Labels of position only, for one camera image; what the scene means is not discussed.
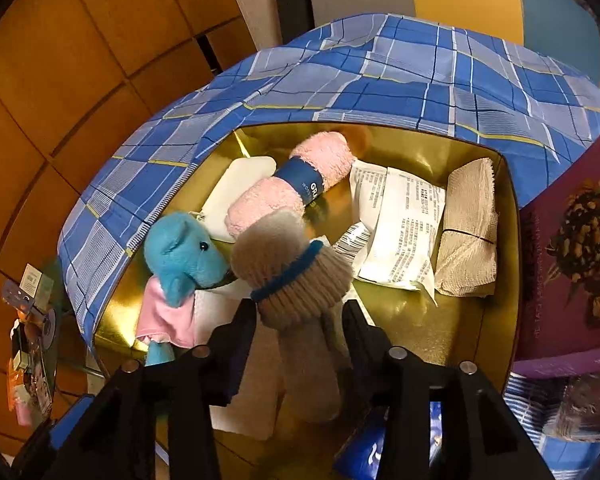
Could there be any small white green box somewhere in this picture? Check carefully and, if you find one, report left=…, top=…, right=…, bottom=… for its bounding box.
left=19, top=263, right=42, bottom=290

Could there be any blue packet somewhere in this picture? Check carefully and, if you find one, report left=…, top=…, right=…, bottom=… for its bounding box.
left=334, top=399, right=443, bottom=480

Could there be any silver disc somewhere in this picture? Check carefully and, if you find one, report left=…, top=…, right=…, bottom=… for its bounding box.
left=41, top=306, right=60, bottom=357

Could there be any white paper sheet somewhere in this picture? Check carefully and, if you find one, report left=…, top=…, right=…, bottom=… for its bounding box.
left=194, top=280, right=293, bottom=442

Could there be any purple flower print box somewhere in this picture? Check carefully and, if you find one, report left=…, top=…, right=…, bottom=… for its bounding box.
left=514, top=129, right=600, bottom=379

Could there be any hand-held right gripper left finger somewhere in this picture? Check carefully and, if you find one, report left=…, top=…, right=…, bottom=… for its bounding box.
left=55, top=302, right=258, bottom=480

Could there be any glittery woven box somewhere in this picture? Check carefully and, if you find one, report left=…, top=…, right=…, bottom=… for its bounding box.
left=547, top=374, right=600, bottom=442

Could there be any beige gauze cloth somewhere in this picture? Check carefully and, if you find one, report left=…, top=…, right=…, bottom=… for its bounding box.
left=433, top=157, right=502, bottom=299

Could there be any blue teddy bear pink shirt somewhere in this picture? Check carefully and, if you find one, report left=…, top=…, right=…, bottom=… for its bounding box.
left=134, top=211, right=232, bottom=367

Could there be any white flat pouch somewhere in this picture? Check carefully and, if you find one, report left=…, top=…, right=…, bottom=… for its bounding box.
left=199, top=155, right=279, bottom=244

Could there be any grey knit sock blue stripe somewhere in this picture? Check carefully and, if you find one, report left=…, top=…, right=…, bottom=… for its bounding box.
left=229, top=208, right=354, bottom=422

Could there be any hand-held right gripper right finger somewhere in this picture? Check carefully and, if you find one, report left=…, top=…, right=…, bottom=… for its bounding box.
left=342, top=301, right=556, bottom=480

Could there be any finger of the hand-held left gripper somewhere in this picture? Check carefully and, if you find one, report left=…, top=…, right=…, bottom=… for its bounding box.
left=10, top=395, right=98, bottom=480

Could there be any gold box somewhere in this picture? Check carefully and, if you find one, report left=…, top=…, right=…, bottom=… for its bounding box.
left=92, top=121, right=523, bottom=480

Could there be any pink rolled towel blue band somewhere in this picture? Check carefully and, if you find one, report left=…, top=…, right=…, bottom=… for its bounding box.
left=225, top=131, right=357, bottom=239

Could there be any blue plaid blanket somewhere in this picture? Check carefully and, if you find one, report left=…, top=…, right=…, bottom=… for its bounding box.
left=57, top=14, right=600, bottom=471

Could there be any orange wooden wardrobe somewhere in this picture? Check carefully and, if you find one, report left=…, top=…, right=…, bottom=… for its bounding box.
left=0, top=0, right=262, bottom=463

